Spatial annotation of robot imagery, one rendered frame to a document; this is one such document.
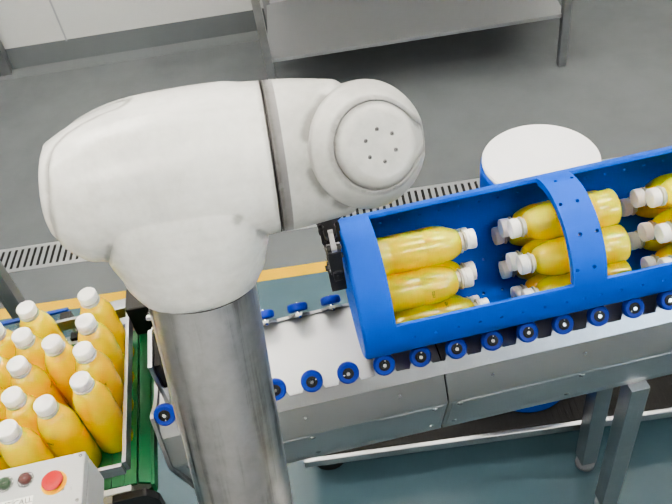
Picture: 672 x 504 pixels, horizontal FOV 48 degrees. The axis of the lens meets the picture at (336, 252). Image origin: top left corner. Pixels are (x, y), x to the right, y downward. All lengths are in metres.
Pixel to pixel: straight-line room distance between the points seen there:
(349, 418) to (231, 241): 1.02
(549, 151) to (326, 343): 0.72
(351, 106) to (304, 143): 0.05
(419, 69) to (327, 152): 3.64
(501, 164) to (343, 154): 1.30
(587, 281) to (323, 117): 0.96
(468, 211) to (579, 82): 2.51
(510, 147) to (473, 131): 1.82
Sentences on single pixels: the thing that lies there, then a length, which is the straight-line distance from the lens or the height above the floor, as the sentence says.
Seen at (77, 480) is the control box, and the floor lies 1.10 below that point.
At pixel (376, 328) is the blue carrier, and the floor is 1.12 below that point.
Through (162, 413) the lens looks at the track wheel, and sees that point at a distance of 1.56.
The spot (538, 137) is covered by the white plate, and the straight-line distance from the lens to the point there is 1.93.
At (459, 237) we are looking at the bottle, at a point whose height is 1.18.
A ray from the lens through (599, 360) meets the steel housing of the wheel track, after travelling 1.69.
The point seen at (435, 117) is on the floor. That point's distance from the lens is 3.82.
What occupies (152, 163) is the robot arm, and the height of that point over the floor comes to 1.86.
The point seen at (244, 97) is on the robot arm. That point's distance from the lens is 0.61.
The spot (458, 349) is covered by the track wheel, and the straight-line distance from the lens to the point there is 1.54.
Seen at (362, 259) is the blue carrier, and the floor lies 1.22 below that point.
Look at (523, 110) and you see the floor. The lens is 3.85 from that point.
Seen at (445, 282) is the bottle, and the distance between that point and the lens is 1.43.
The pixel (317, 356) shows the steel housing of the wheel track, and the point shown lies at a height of 0.93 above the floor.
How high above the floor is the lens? 2.19
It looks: 44 degrees down
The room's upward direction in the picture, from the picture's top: 10 degrees counter-clockwise
